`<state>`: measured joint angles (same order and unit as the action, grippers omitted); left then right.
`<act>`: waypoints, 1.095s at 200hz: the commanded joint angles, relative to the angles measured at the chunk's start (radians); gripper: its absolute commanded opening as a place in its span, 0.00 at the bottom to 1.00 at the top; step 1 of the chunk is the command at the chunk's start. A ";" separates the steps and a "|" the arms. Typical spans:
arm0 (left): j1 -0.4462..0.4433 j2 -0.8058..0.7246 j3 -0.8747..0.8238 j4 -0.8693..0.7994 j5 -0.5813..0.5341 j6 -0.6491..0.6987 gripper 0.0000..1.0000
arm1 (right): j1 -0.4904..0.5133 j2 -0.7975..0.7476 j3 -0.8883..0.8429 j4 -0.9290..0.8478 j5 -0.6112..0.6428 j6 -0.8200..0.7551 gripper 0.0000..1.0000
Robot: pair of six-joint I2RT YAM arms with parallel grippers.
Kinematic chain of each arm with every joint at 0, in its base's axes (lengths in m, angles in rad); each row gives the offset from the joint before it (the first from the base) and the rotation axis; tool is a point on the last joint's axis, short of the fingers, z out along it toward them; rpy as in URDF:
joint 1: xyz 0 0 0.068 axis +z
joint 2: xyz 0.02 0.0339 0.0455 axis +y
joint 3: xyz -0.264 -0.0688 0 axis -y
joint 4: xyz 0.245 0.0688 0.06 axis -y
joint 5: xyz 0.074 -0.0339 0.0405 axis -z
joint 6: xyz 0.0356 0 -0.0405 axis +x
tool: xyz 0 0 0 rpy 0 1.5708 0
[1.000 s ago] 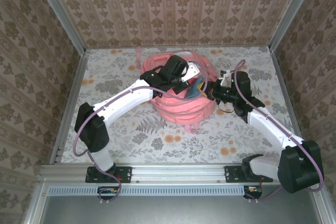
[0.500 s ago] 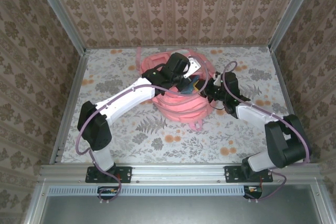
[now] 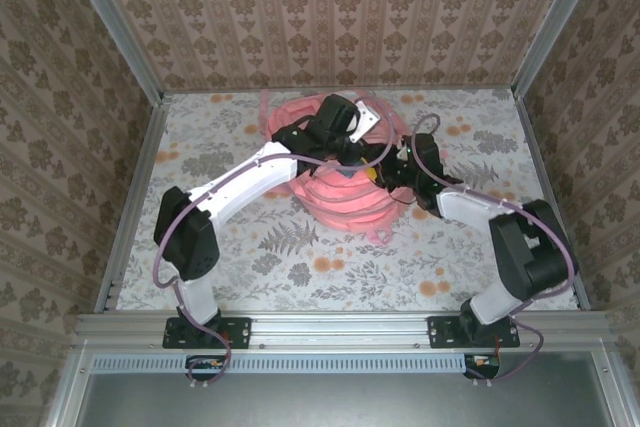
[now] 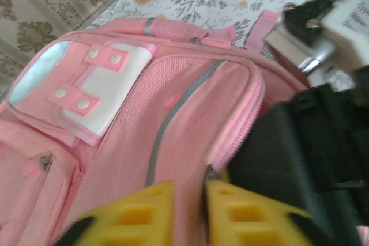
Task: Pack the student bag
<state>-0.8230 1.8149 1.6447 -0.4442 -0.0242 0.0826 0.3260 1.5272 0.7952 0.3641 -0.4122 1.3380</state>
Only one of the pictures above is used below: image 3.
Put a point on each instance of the teal case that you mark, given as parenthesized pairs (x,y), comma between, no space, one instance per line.
(347,173)

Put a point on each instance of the pink backpack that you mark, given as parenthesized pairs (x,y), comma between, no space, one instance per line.
(345,202)

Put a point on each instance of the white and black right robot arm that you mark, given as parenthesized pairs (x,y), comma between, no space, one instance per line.
(470,207)

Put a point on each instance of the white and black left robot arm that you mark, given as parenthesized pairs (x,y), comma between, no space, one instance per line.
(250,177)

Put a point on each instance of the floral tablecloth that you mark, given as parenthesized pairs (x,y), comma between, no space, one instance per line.
(380,277)

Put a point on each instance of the grey metal sheet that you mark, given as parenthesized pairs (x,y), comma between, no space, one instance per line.
(325,402)

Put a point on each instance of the aluminium right side rail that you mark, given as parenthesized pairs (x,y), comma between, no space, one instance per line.
(535,147)

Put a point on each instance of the aluminium rail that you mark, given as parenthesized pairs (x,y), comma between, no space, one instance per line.
(152,122)
(340,329)
(535,147)

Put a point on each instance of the aluminium front rail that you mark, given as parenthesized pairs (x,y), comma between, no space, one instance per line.
(340,329)

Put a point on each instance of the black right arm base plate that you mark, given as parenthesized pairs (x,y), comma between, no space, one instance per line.
(440,332)

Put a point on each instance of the aluminium left side rail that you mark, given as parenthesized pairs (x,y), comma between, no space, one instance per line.
(152,122)

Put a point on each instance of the aluminium right corner post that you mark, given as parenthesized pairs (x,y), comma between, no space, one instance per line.
(557,22)

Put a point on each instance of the aluminium corner post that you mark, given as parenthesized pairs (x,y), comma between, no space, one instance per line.
(557,22)
(114,22)

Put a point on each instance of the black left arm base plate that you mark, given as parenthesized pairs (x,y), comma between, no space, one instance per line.
(240,332)

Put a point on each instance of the aluminium left corner post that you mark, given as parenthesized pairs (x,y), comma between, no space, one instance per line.
(114,22)

